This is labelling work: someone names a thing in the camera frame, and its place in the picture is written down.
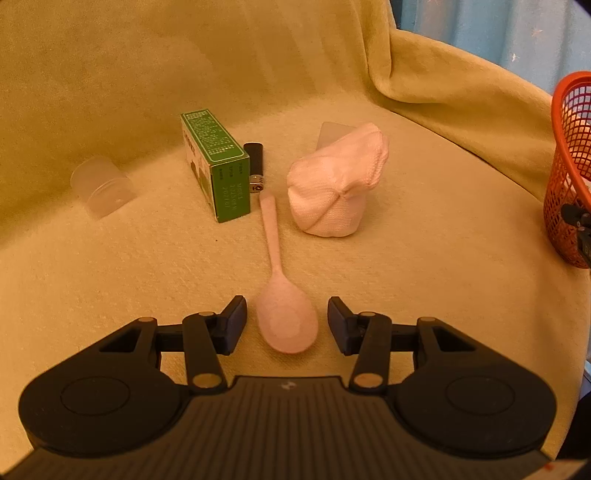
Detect clear plastic cup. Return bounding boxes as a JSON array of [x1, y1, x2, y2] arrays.
[[70, 155, 136, 220]]

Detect clear plastic container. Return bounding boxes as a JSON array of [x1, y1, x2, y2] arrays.
[[316, 121, 354, 151]]

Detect green cardboard box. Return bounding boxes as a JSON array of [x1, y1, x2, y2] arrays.
[[180, 108, 252, 223]]

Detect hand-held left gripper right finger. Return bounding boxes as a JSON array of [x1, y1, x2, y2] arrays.
[[327, 296, 483, 394]]

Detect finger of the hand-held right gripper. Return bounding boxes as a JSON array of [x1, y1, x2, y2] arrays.
[[561, 203, 591, 269]]

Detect orange plastic mesh basket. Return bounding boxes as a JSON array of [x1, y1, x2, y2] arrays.
[[543, 71, 591, 269]]

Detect pink plastic spoon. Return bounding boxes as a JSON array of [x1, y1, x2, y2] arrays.
[[255, 193, 319, 355]]

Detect blue star-print curtain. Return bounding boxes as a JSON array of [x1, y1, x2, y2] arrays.
[[390, 0, 591, 97]]

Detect black lighter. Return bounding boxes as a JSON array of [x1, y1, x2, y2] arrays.
[[243, 142, 266, 195]]

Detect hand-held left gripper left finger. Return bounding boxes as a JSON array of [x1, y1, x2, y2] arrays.
[[92, 295, 249, 394]]

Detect pink sock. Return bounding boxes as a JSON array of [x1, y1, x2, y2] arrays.
[[285, 122, 390, 238]]

